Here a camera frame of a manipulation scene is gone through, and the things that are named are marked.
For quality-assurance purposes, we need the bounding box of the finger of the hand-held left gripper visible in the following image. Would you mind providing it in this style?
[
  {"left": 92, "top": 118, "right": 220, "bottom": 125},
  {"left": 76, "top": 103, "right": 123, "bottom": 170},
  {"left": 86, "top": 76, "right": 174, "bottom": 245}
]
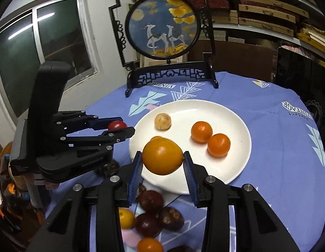
[
  {"left": 61, "top": 126, "right": 136, "bottom": 148},
  {"left": 51, "top": 110, "right": 127, "bottom": 134}
]

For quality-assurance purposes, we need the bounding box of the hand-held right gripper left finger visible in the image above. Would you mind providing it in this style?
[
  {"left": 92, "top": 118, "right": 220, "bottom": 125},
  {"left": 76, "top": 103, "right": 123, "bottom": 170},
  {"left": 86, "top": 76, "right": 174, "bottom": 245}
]
[{"left": 26, "top": 151, "right": 144, "bottom": 252}]

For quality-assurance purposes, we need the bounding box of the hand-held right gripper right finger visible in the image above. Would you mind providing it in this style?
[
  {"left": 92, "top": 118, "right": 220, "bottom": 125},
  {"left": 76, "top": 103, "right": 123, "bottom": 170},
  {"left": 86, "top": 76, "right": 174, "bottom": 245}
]
[{"left": 182, "top": 151, "right": 301, "bottom": 252}]

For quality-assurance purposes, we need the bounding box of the red cherry tomato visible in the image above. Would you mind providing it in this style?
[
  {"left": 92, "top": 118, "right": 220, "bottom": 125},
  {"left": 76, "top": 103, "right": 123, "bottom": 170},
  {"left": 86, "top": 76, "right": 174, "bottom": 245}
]
[{"left": 108, "top": 120, "right": 127, "bottom": 131}]

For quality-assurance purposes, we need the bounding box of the white plate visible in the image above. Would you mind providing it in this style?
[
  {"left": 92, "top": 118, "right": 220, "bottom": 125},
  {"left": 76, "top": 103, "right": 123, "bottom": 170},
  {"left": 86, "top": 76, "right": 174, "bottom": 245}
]
[{"left": 129, "top": 100, "right": 252, "bottom": 195}]

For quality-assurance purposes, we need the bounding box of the large orange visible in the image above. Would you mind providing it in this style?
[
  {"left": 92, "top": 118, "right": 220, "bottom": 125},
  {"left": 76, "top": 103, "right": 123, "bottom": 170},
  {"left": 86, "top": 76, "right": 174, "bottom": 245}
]
[{"left": 142, "top": 137, "right": 183, "bottom": 176}]

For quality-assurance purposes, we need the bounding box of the dark purple tomato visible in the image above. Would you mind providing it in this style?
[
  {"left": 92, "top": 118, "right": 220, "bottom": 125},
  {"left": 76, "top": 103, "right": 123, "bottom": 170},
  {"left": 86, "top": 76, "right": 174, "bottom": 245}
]
[
  {"left": 134, "top": 213, "right": 163, "bottom": 237},
  {"left": 140, "top": 190, "right": 164, "bottom": 214}
]

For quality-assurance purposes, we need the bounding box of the yellow tomato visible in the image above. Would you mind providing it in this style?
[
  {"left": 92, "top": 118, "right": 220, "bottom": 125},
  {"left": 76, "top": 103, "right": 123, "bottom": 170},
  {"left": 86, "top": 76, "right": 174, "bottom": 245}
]
[{"left": 118, "top": 208, "right": 136, "bottom": 229}]

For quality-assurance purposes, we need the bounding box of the beige longan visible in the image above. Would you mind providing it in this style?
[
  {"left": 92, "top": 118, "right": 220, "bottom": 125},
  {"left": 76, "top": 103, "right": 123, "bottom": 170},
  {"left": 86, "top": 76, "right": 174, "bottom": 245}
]
[{"left": 155, "top": 113, "right": 172, "bottom": 131}]

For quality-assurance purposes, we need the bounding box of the white framed window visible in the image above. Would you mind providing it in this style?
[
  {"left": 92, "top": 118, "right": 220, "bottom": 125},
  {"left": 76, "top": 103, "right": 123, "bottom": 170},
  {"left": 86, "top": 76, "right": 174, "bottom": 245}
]
[{"left": 0, "top": 0, "right": 105, "bottom": 116}]

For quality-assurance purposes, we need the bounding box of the orange tomato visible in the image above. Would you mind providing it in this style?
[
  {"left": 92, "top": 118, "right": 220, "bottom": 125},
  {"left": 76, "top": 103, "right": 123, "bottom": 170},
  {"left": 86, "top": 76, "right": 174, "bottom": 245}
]
[{"left": 137, "top": 238, "right": 164, "bottom": 252}]

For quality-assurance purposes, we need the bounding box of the blue printed tablecloth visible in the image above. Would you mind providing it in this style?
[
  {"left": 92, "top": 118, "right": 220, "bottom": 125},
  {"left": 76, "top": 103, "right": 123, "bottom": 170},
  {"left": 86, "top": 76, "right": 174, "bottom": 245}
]
[{"left": 43, "top": 71, "right": 325, "bottom": 252}]

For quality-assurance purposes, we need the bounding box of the dark printed cloth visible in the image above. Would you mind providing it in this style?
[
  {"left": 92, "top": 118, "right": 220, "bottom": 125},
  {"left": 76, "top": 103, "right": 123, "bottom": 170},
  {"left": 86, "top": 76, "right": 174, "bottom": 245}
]
[{"left": 0, "top": 142, "right": 47, "bottom": 242}]

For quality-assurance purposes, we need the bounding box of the round deer screen ornament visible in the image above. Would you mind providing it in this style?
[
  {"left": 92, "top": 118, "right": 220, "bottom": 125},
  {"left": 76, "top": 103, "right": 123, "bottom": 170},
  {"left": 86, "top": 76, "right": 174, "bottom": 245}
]
[{"left": 109, "top": 0, "right": 219, "bottom": 97}]

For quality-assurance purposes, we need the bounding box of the brown board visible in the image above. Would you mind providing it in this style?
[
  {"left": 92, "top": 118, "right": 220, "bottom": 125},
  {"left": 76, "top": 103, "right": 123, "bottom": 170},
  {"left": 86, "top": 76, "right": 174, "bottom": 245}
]
[{"left": 189, "top": 39, "right": 278, "bottom": 83}]

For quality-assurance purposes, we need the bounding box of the black panel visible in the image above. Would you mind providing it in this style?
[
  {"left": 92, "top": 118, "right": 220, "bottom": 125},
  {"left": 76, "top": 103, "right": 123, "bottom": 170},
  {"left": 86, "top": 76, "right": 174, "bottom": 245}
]
[{"left": 273, "top": 46, "right": 325, "bottom": 126}]

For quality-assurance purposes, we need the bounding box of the shelf of wooden boxes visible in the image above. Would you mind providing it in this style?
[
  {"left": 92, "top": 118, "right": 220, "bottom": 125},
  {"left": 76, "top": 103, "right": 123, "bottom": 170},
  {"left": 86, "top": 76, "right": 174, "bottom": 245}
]
[{"left": 134, "top": 0, "right": 325, "bottom": 66}]

